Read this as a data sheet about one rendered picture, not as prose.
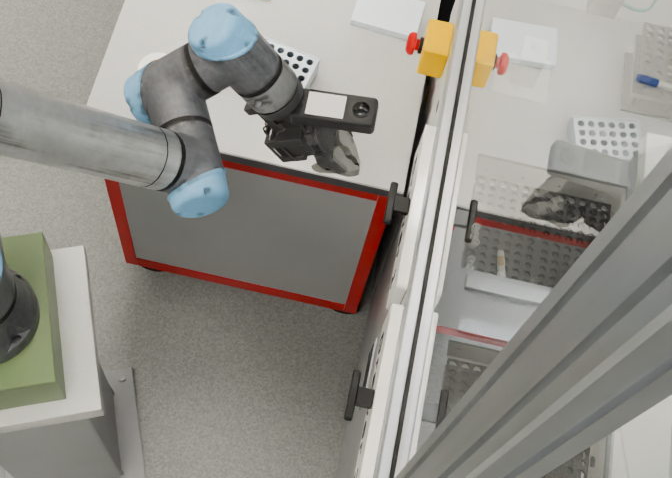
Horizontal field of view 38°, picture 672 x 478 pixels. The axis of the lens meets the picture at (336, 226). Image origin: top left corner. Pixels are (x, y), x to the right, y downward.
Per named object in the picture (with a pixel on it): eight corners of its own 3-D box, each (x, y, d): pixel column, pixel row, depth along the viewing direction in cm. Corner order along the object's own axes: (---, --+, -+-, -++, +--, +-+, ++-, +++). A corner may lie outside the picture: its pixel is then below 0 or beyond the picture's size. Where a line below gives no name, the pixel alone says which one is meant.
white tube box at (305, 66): (237, 79, 176) (237, 68, 173) (256, 45, 180) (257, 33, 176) (300, 105, 175) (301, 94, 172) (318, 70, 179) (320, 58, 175)
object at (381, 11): (349, 24, 184) (350, 19, 182) (361, -11, 187) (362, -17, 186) (414, 42, 183) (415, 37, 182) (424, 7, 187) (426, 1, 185)
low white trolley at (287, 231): (123, 279, 238) (79, 120, 169) (189, 73, 265) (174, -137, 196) (354, 331, 238) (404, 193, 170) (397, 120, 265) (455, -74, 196)
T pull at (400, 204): (382, 225, 151) (383, 221, 150) (390, 183, 154) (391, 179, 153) (404, 230, 151) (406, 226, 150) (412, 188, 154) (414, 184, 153)
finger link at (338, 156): (331, 175, 148) (300, 143, 141) (364, 171, 145) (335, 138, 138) (326, 192, 147) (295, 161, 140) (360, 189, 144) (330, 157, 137)
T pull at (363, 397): (343, 420, 138) (344, 418, 137) (353, 370, 141) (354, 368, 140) (367, 426, 138) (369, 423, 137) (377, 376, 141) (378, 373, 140)
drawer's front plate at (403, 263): (385, 310, 154) (395, 285, 144) (414, 155, 166) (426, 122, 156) (396, 313, 154) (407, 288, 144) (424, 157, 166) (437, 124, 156)
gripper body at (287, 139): (296, 122, 144) (252, 75, 135) (346, 115, 139) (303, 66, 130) (285, 166, 140) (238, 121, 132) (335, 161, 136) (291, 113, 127)
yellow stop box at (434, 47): (412, 73, 171) (419, 49, 164) (418, 40, 174) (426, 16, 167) (440, 79, 171) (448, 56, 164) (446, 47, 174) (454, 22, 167)
